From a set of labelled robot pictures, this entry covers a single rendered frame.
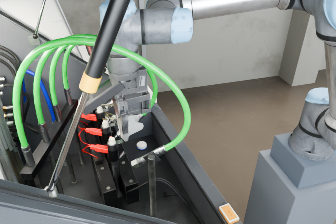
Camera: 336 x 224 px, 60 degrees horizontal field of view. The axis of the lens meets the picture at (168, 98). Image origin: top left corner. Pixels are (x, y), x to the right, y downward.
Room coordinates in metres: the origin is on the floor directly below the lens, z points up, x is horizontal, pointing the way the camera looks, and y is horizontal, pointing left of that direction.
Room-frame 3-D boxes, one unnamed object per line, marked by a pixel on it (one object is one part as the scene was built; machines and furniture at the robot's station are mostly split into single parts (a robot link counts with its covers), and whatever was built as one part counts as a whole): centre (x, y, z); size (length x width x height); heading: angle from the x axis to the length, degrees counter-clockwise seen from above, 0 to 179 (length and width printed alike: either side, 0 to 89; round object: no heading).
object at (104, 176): (0.70, 0.19, 0.91); 0.34 x 0.10 x 0.15; 23
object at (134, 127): (0.60, 0.09, 1.14); 0.06 x 0.03 x 0.09; 113
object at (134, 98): (0.61, 0.10, 1.25); 0.09 x 0.08 x 0.12; 113
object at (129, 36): (0.61, 0.10, 1.41); 0.09 x 0.08 x 0.11; 96
